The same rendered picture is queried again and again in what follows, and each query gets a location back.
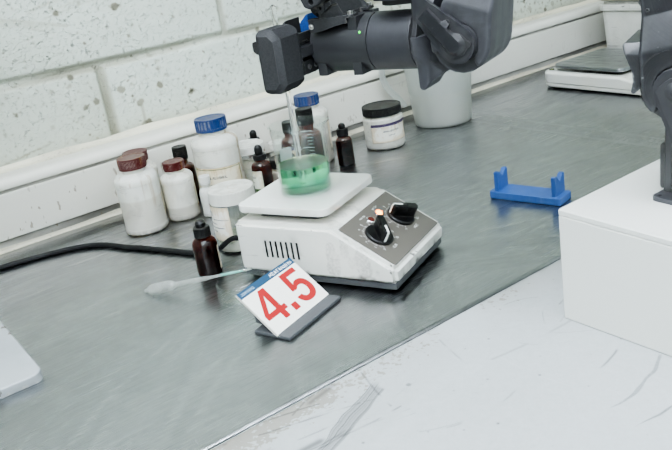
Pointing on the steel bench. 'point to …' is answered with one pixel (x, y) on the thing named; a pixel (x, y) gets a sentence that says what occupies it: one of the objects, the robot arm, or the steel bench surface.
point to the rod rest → (556, 195)
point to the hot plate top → (351, 185)
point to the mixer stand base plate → (15, 365)
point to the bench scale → (594, 72)
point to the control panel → (404, 235)
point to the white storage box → (620, 13)
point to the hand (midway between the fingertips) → (280, 45)
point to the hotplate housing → (327, 246)
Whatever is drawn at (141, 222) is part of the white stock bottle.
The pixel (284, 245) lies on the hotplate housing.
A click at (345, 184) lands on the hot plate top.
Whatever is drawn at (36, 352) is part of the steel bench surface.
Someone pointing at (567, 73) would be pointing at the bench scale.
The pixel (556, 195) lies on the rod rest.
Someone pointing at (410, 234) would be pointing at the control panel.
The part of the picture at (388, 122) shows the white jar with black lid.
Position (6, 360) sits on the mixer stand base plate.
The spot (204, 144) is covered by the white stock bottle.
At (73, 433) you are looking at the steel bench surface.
